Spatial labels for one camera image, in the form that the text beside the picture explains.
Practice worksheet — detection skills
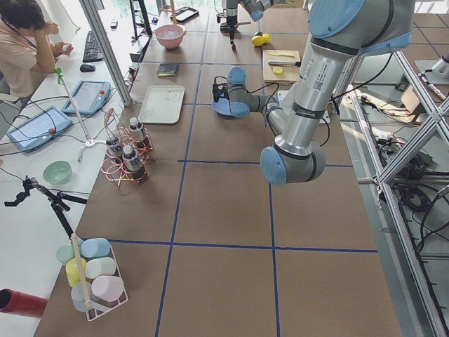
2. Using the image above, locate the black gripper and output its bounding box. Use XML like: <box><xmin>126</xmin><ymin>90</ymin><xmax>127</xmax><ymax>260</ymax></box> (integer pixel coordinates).
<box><xmin>212</xmin><ymin>83</ymin><xmax>229</xmax><ymax>103</ymax></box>
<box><xmin>220</xmin><ymin>16</ymin><xmax>250</xmax><ymax>47</ymax></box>

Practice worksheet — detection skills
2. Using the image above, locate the blue plate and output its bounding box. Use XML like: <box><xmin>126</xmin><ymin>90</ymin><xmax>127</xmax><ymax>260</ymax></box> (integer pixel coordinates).
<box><xmin>211</xmin><ymin>98</ymin><xmax>234</xmax><ymax>117</ymax></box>

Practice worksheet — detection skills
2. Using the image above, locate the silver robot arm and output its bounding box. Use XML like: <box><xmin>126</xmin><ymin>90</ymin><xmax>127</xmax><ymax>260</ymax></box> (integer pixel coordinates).
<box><xmin>216</xmin><ymin>0</ymin><xmax>274</xmax><ymax>51</ymax></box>
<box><xmin>213</xmin><ymin>0</ymin><xmax>415</xmax><ymax>185</ymax></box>

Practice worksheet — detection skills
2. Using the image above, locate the yellow lemon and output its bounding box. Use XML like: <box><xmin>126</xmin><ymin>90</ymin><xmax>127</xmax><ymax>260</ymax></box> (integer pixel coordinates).
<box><xmin>251</xmin><ymin>35</ymin><xmax>265</xmax><ymax>47</ymax></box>
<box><xmin>262</xmin><ymin>34</ymin><xmax>271</xmax><ymax>44</ymax></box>

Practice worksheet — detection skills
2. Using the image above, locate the yellow plastic knife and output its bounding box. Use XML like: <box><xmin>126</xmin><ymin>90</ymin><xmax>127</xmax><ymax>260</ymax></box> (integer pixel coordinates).
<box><xmin>268</xmin><ymin>52</ymin><xmax>297</xmax><ymax>58</ymax></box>

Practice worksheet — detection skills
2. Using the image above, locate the wooden cutting board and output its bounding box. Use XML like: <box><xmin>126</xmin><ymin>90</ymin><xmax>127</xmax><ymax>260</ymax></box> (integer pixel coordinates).
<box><xmin>262</xmin><ymin>50</ymin><xmax>301</xmax><ymax>84</ymax></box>

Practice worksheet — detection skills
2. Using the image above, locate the half lemon slice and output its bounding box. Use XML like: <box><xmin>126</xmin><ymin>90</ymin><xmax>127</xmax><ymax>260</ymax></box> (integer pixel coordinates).
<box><xmin>272</xmin><ymin>66</ymin><xmax>283</xmax><ymax>76</ymax></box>

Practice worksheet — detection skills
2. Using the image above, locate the grey folded cloth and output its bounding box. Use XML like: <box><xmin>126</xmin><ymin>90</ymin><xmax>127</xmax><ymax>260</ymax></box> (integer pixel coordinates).
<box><xmin>156</xmin><ymin>62</ymin><xmax>180</xmax><ymax>77</ymax></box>

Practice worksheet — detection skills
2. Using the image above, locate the cream bear tray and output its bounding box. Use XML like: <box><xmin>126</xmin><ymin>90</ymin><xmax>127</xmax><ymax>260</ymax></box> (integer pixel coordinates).
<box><xmin>138</xmin><ymin>85</ymin><xmax>185</xmax><ymax>124</ymax></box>

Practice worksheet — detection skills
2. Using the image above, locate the pink bowl of ice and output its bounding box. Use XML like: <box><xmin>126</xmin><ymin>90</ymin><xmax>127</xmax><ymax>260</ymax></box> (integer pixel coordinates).
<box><xmin>154</xmin><ymin>25</ymin><xmax>186</xmax><ymax>50</ymax></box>

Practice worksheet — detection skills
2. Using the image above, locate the dark drink bottle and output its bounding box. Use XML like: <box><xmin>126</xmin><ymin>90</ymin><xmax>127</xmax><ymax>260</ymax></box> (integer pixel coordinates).
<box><xmin>129</xmin><ymin>117</ymin><xmax>149</xmax><ymax>148</ymax></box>
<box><xmin>122</xmin><ymin>145</ymin><xmax>148</xmax><ymax>183</ymax></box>
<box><xmin>106</xmin><ymin>137</ymin><xmax>123</xmax><ymax>164</ymax></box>

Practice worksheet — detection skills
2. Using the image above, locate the blue teach pendant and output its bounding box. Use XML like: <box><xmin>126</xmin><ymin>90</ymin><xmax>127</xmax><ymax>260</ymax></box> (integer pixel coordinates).
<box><xmin>71</xmin><ymin>81</ymin><xmax>111</xmax><ymax>117</ymax></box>
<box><xmin>6</xmin><ymin>106</ymin><xmax>73</xmax><ymax>152</ymax></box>

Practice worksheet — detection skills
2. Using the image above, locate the black keyboard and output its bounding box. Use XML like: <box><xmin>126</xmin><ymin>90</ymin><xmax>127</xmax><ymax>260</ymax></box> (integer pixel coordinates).
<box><xmin>83</xmin><ymin>31</ymin><xmax>103</xmax><ymax>63</ymax></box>

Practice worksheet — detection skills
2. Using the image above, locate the black mouse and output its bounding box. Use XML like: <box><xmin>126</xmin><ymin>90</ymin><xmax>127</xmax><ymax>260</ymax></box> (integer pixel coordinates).
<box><xmin>79</xmin><ymin>63</ymin><xmax>95</xmax><ymax>73</ymax></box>

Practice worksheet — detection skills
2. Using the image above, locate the green bowl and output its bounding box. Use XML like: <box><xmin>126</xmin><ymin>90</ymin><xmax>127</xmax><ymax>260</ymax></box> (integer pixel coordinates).
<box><xmin>43</xmin><ymin>161</ymin><xmax>72</xmax><ymax>185</ymax></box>

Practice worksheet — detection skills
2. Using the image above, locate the seated person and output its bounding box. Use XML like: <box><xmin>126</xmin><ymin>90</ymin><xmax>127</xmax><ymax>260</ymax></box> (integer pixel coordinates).
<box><xmin>1</xmin><ymin>1</ymin><xmax>73</xmax><ymax>98</ymax></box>

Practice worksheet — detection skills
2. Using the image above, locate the black tripod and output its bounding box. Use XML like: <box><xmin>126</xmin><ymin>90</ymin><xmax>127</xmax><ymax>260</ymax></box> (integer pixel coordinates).
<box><xmin>4</xmin><ymin>177</ymin><xmax>88</xmax><ymax>243</ymax></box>

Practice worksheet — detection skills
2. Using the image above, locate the blue cup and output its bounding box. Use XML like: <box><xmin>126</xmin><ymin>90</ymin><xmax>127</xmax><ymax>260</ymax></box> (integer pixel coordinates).
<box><xmin>81</xmin><ymin>238</ymin><xmax>111</xmax><ymax>258</ymax></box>

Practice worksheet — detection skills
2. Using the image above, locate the pink cup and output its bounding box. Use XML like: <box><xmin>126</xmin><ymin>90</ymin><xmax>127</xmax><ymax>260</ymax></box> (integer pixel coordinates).
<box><xmin>91</xmin><ymin>275</ymin><xmax>124</xmax><ymax>302</ymax></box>

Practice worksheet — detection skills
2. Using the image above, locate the yellow cup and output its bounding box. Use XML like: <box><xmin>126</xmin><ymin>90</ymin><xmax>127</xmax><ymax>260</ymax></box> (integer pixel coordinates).
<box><xmin>65</xmin><ymin>258</ymin><xmax>81</xmax><ymax>288</ymax></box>

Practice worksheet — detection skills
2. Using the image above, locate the red cylinder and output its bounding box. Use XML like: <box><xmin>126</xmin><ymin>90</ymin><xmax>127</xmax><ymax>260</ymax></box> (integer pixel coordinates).
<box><xmin>1</xmin><ymin>289</ymin><xmax>48</xmax><ymax>318</ymax></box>

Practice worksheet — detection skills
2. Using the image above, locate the copper wire bottle rack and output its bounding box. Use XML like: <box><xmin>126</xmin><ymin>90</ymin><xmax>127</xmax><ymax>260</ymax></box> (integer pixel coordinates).
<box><xmin>101</xmin><ymin>108</ymin><xmax>154</xmax><ymax>186</ymax></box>

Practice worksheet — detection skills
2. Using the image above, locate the aluminium frame post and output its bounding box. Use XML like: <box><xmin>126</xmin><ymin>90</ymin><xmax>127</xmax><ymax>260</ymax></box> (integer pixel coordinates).
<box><xmin>79</xmin><ymin>0</ymin><xmax>132</xmax><ymax>107</ymax></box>

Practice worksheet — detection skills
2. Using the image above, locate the white wire cup rack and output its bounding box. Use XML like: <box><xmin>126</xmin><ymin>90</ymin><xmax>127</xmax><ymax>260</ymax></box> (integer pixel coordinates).
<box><xmin>55</xmin><ymin>233</ymin><xmax>129</xmax><ymax>322</ymax></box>

